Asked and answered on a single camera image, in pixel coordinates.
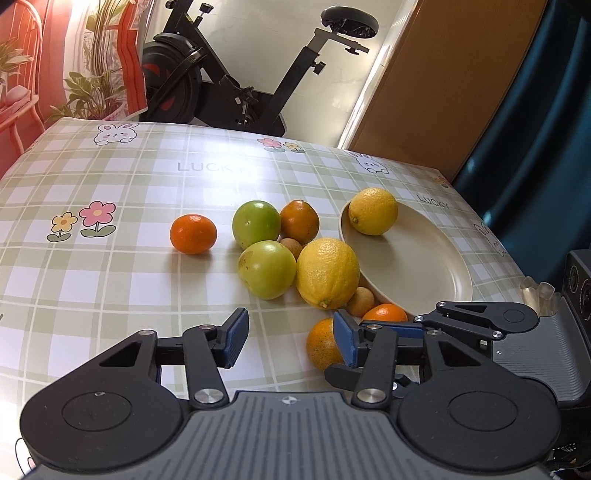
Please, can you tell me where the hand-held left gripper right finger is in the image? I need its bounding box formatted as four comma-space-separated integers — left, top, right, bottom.
333, 310, 504, 409

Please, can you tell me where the dark teal curtain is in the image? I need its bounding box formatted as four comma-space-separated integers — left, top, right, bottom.
452, 0, 591, 278

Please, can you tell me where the dark orange with stem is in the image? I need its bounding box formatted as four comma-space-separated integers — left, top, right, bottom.
280, 200, 321, 246

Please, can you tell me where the beige oval plate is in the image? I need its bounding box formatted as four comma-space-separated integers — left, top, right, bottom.
339, 199, 474, 320

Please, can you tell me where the small orange mandarin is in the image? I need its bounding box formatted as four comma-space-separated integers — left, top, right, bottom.
361, 303, 409, 324

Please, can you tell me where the bright orange mandarin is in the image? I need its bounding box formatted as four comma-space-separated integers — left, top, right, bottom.
170, 213, 218, 256

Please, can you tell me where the yellowish green apple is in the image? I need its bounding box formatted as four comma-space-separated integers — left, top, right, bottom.
238, 240, 297, 301

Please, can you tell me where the brown wooden door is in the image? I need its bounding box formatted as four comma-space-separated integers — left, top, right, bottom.
346, 0, 550, 183

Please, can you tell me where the speckled brownish orange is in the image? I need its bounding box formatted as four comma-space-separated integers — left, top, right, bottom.
305, 318, 345, 373

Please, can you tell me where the yellow lemon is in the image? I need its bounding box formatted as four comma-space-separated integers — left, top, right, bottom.
348, 187, 399, 236
296, 237, 361, 310

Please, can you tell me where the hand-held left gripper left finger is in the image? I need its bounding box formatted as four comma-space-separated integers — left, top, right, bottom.
85, 308, 250, 409

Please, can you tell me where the brown kiwi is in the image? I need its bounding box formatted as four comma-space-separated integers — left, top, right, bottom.
346, 287, 376, 318
279, 237, 304, 260

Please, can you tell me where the green plaid tablecloth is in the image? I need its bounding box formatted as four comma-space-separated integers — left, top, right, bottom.
0, 117, 527, 467

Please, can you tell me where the black exercise bike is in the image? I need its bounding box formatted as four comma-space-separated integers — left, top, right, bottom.
139, 4, 377, 138

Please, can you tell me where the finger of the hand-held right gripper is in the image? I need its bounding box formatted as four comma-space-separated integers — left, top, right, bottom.
324, 362, 426, 393
360, 301, 504, 341

